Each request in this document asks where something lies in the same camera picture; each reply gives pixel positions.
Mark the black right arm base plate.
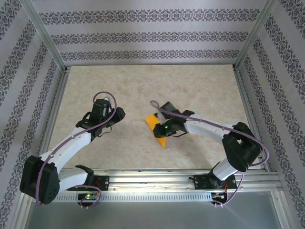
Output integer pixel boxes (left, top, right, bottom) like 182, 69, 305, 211
194, 174, 237, 191

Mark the aluminium corner post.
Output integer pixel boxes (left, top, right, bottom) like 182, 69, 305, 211
20, 0, 67, 72
234, 0, 279, 71

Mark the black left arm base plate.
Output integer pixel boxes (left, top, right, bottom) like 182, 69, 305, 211
91, 175, 110, 191

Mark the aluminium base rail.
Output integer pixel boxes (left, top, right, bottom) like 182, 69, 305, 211
22, 168, 282, 193

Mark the aluminium lower frame bar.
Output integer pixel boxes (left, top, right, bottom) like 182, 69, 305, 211
271, 190, 288, 229
18, 202, 33, 229

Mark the orange paper sheet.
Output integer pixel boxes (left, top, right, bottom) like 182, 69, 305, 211
144, 114, 168, 149

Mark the slotted grey cable duct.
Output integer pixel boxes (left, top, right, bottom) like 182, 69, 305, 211
53, 192, 213, 203

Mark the aluminium side rail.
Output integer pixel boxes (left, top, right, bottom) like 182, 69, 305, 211
35, 66, 71, 169
232, 65, 272, 172

